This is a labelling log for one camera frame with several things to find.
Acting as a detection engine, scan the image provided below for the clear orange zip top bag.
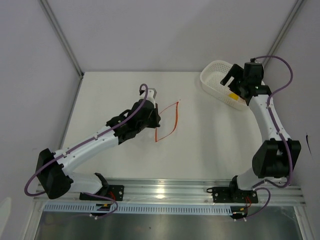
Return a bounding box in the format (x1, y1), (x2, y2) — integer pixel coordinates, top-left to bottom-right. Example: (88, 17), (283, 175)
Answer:
(139, 98), (182, 144)

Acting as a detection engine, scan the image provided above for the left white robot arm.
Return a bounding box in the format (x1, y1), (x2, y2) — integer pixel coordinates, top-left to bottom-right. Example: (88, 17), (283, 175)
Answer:
(36, 97), (161, 201)

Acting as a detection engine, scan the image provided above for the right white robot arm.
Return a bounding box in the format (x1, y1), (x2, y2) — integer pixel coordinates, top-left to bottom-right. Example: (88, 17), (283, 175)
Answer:
(220, 59), (302, 202)

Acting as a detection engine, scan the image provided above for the white perforated plastic basket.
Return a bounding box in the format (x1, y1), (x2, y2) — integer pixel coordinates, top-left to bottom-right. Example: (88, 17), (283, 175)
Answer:
(199, 59), (266, 112)

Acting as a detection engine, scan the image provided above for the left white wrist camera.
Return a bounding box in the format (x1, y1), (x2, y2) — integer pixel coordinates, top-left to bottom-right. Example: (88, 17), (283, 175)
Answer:
(139, 88), (157, 105)

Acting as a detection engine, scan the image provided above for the aluminium mounting rail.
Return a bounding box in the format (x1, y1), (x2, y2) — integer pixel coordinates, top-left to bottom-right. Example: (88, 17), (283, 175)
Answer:
(33, 177), (306, 207)

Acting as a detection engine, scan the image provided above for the right aluminium frame post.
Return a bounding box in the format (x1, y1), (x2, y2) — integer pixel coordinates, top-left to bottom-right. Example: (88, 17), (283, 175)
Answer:
(263, 0), (308, 56)

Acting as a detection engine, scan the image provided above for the aluminium frame post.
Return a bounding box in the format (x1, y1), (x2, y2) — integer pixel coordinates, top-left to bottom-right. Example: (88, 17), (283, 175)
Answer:
(38, 0), (84, 78)
(263, 0), (308, 56)

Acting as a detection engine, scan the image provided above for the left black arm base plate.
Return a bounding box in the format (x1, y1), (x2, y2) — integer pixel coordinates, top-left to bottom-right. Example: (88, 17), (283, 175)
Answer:
(79, 185), (125, 201)

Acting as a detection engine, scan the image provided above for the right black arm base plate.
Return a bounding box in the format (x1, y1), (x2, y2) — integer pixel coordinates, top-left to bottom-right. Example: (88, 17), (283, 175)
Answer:
(206, 186), (259, 204)

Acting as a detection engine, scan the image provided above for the right side aluminium rail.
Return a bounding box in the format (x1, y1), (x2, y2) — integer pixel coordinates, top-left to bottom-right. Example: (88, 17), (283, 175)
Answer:
(259, 98), (292, 186)

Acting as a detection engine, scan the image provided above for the white slotted cable duct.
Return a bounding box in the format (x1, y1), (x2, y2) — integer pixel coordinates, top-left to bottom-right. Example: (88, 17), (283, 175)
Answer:
(43, 202), (232, 216)

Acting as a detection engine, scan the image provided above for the left aluminium frame post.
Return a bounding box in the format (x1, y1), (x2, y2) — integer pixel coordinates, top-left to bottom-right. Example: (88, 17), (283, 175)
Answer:
(38, 0), (84, 78)

